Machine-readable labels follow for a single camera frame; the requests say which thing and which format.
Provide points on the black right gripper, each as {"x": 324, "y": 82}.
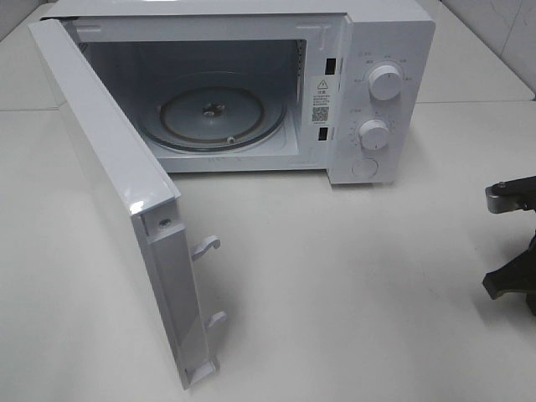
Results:
{"x": 518, "y": 275}

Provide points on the round white door button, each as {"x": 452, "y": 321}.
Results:
{"x": 365, "y": 168}

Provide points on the white microwave door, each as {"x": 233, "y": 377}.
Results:
{"x": 136, "y": 198}

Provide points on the lower white microwave knob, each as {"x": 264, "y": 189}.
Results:
{"x": 373, "y": 134}

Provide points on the white microwave knob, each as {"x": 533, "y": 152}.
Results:
{"x": 385, "y": 81}
{"x": 373, "y": 134}

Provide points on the upper white microwave knob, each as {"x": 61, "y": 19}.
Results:
{"x": 385, "y": 81}

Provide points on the white microwave oven body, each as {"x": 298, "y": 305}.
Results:
{"x": 318, "y": 54}

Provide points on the glass microwave turntable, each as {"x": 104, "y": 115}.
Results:
{"x": 211, "y": 112}

